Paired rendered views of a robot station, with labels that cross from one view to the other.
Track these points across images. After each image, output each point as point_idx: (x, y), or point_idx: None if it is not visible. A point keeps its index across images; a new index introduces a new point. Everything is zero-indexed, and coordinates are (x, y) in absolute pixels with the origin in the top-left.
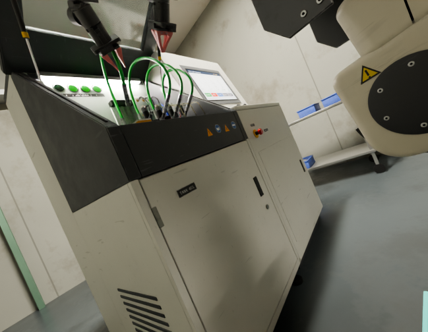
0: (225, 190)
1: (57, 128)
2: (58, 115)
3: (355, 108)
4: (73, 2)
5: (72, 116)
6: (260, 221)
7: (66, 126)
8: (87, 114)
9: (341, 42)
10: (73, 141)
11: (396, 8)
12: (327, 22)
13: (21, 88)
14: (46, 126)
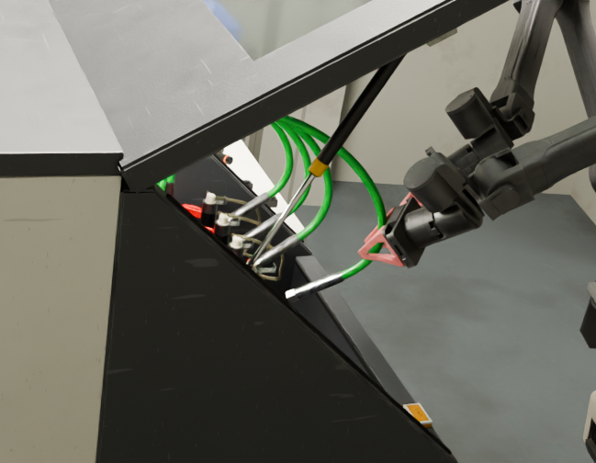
0: None
1: (286, 420)
2: (325, 402)
3: None
4: (464, 188)
5: (383, 424)
6: None
7: (339, 430)
8: (429, 437)
9: None
10: (330, 461)
11: None
12: None
13: (173, 260)
14: (223, 394)
